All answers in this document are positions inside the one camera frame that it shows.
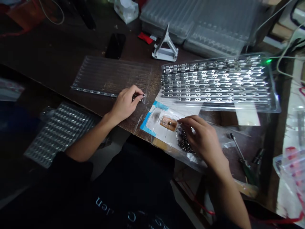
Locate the person's right hand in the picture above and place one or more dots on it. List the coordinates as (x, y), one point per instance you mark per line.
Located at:
(207, 140)

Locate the person's left hand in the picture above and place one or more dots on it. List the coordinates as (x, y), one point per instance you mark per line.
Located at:
(124, 102)

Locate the small metal connector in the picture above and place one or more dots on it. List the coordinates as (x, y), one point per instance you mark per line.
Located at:
(141, 97)

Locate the clear plastic bag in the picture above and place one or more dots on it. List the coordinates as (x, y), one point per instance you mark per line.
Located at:
(226, 140)

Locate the pile of small dark screws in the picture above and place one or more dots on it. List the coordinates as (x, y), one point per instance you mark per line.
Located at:
(184, 143)

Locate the row of metal connectors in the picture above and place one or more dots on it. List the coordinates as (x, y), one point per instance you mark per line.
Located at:
(97, 92)

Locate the clear ribbed plastic tray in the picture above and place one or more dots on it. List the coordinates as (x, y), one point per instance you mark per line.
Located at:
(114, 74)

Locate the white sheet with blue tape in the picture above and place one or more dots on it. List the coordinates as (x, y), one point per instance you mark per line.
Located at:
(157, 121)

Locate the brown jig block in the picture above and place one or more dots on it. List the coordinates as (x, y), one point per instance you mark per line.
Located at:
(166, 123)

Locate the beige card piece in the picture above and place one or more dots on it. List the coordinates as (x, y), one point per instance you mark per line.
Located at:
(247, 118)

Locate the small metal socket bit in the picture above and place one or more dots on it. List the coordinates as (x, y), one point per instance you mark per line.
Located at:
(258, 156)

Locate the black phone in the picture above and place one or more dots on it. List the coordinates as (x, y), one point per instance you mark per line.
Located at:
(116, 46)

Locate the large clear plastic tray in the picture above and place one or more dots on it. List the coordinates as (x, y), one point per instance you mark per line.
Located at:
(219, 83)

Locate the rows of shiny metal connectors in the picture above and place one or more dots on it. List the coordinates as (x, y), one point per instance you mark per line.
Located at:
(214, 81)

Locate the white phone stand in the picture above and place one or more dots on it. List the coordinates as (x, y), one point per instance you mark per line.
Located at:
(164, 49)

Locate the red scrap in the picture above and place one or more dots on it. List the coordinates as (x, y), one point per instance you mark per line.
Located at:
(145, 38)

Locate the stack of bubble plastic trays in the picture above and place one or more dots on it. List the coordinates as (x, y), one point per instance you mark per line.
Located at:
(57, 133)

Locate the person's body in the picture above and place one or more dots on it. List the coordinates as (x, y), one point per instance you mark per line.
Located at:
(107, 190)

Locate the pile of clear red-printed bags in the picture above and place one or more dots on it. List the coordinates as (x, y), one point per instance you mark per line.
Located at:
(292, 176)

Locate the white tissue pack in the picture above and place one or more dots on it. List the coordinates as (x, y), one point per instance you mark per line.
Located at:
(126, 9)

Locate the stack of clear plastic trays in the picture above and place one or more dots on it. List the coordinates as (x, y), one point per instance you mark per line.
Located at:
(202, 23)

